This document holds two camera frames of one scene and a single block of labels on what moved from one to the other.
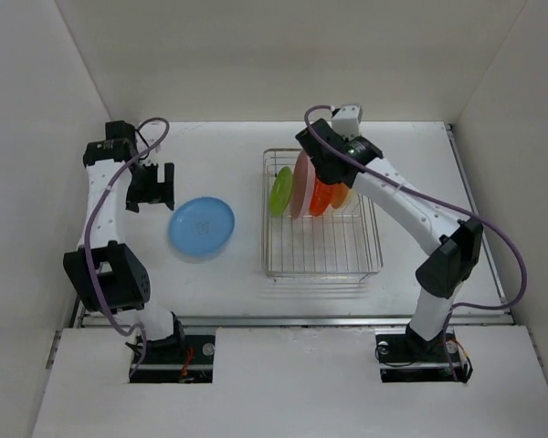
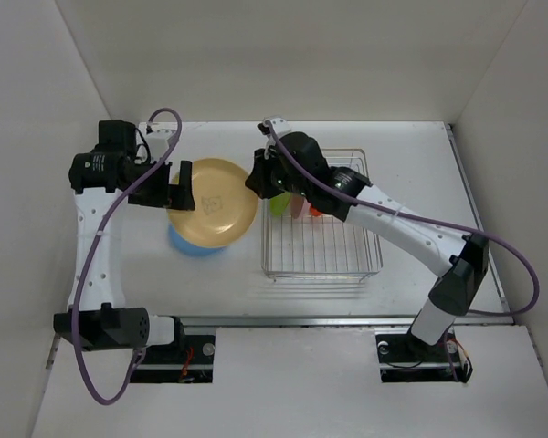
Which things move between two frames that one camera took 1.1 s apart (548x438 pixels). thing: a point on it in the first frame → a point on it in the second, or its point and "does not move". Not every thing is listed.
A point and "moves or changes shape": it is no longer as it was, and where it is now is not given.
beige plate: (349, 200) moves or changes shape
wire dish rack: (312, 230) does not move
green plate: (280, 191) does not move
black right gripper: (343, 140) → (258, 178)
